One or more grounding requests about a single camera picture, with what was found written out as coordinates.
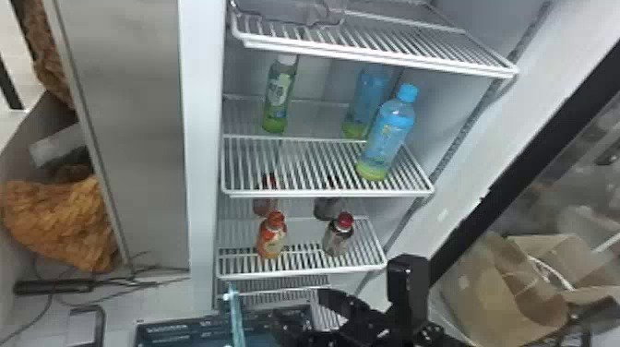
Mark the brown crumpled bag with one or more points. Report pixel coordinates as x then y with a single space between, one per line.
46 53
60 220

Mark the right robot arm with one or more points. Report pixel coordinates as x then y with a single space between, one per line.
443 339

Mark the cardboard box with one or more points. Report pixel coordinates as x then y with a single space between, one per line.
504 290

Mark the clear box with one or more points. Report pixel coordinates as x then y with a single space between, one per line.
290 10

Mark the white fridge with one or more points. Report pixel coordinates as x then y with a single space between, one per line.
140 145

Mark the blue bottle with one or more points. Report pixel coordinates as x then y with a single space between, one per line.
368 92
387 133

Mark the green bottle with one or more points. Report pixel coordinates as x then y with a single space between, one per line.
278 92

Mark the fridge door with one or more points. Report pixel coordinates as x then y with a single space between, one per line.
525 162

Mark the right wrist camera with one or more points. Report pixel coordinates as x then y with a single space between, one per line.
408 290

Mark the black power strip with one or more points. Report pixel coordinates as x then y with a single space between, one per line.
53 287

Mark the dark bottle red cap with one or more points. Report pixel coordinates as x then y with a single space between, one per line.
337 236

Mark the blue basket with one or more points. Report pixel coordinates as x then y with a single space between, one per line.
203 332

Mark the orange bottle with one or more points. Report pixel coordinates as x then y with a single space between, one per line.
270 237

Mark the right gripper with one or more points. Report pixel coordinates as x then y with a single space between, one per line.
370 334

